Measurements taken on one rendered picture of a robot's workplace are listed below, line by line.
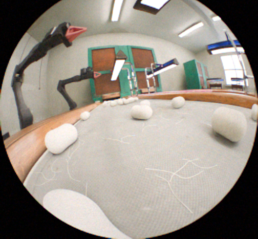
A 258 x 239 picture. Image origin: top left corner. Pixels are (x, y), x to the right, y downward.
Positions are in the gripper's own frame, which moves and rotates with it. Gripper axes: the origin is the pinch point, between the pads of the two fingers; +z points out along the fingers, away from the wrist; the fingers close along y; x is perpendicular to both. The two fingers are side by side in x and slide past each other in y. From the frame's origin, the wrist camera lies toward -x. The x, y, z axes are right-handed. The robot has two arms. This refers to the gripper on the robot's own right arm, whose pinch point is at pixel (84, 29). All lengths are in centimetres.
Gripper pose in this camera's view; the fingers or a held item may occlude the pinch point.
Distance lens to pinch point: 37.1
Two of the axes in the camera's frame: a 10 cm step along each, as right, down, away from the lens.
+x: 1.3, 9.8, 1.8
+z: 9.6, -1.6, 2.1
